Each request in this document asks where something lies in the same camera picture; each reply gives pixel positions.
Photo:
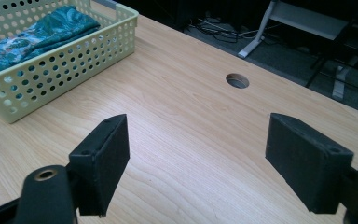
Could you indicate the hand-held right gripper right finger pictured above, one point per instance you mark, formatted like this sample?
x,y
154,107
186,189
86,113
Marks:
x,y
307,161

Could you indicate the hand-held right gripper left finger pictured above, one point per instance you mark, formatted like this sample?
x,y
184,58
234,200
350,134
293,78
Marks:
x,y
101,168

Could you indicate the pale green perforated plastic basket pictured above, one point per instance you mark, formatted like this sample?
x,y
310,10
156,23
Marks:
x,y
56,73

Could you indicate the teal patterned cloth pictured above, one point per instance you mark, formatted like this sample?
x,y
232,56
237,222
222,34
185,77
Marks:
x,y
31,40

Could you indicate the black metal stand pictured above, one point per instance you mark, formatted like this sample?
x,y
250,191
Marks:
x,y
338,73

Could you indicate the white desk leg frame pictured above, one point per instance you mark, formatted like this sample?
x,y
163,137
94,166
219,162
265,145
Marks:
x,y
279,21

